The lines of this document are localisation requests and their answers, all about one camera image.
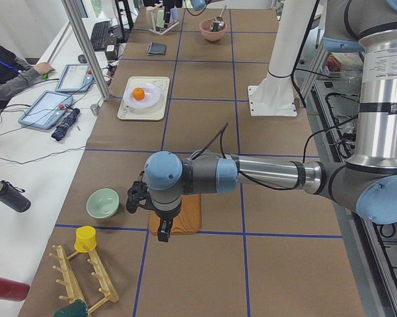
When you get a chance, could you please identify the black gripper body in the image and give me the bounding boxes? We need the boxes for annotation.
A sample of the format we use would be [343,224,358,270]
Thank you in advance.
[163,0,175,11]
[155,209,180,227]

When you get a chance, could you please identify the white plate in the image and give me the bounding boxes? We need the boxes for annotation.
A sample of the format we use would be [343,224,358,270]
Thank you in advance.
[122,83,161,109]

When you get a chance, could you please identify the orange fruit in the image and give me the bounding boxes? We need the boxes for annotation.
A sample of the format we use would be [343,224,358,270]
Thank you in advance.
[132,87,145,100]

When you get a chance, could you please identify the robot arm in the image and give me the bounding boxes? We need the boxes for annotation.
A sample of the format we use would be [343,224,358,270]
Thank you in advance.
[162,0,212,28]
[162,11,350,245]

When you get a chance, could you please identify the blue plastic cup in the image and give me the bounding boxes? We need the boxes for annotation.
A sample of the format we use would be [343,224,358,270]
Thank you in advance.
[170,7,178,20]

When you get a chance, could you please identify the green plastic cup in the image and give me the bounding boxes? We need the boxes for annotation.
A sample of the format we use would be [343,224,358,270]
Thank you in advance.
[156,9,164,28]

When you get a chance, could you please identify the wooden cutting board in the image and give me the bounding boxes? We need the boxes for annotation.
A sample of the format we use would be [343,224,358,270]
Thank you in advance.
[148,194,202,236]

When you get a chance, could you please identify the folded grey cloth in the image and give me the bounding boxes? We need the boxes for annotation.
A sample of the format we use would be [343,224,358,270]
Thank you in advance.
[147,42,166,56]

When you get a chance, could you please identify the pink bowl with ice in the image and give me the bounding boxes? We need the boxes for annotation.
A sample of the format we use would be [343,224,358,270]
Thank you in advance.
[199,18,227,42]

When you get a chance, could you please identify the metal scoop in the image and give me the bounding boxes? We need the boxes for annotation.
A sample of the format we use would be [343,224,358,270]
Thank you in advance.
[209,5,227,32]

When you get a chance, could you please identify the light green bowl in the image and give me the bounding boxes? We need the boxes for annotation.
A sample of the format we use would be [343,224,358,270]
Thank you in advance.
[86,188,120,219]

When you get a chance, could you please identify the black keyboard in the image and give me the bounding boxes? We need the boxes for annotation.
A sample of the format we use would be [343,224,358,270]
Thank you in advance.
[90,20,111,52]

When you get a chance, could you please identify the yellow plastic cup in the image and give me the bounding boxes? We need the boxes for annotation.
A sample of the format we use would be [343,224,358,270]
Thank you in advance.
[74,226,97,253]

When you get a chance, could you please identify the computer mouse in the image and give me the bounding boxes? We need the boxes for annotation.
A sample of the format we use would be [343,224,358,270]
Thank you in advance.
[78,54,87,63]

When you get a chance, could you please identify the far teach pendant tablet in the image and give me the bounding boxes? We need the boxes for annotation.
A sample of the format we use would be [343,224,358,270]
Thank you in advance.
[55,63,94,93]

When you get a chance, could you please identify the teach pendant tablet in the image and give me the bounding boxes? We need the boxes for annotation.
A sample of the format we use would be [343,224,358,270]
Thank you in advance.
[55,63,94,93]
[18,90,73,130]

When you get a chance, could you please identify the wooden mug rack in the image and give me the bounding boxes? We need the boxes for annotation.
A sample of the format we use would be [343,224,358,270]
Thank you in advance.
[49,245,120,316]

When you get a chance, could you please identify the dark green cup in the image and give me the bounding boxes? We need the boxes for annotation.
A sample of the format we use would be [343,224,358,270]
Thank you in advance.
[53,299,89,317]

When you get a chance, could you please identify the folded navy umbrella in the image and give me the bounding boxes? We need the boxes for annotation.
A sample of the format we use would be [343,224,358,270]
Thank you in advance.
[52,108,81,141]

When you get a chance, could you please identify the black water bottle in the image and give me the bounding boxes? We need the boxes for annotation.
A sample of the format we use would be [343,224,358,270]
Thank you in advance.
[0,180,31,213]

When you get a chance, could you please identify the near teach pendant tablet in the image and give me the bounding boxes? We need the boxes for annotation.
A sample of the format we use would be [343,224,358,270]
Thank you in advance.
[18,90,73,130]

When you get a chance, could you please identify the seated person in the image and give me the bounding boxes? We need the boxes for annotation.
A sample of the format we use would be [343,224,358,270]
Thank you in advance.
[0,45,55,110]

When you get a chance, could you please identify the red bottle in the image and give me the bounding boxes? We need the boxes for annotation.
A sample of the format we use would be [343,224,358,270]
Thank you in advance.
[0,277,30,302]

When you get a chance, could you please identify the white wire cup rack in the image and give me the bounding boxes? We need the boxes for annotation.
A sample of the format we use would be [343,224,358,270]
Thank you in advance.
[146,1,179,35]

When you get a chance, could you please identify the aluminium frame post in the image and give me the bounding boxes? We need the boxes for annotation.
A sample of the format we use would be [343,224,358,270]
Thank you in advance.
[61,0,110,101]

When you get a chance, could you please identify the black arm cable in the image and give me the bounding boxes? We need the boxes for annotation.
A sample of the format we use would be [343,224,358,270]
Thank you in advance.
[190,122,305,191]

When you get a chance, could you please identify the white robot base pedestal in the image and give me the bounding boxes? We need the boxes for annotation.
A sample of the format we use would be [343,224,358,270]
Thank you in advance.
[248,0,318,117]

